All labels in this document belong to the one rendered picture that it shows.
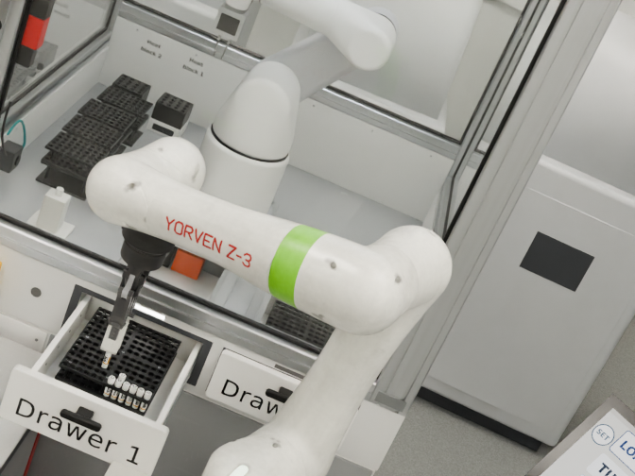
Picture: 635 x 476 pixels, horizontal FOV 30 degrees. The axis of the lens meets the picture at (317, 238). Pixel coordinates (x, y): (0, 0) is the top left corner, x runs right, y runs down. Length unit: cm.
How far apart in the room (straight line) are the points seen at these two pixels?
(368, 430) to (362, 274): 82
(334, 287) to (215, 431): 90
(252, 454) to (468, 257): 58
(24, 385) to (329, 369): 56
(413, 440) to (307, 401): 214
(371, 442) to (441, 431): 176
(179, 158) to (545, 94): 63
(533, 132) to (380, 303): 59
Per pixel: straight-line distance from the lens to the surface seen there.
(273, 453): 187
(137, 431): 210
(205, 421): 244
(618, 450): 222
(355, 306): 160
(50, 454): 261
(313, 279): 162
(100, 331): 231
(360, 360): 184
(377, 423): 237
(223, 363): 234
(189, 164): 190
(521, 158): 210
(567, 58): 204
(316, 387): 189
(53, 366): 230
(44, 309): 242
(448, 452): 406
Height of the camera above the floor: 221
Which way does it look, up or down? 27 degrees down
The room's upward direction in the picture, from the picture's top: 24 degrees clockwise
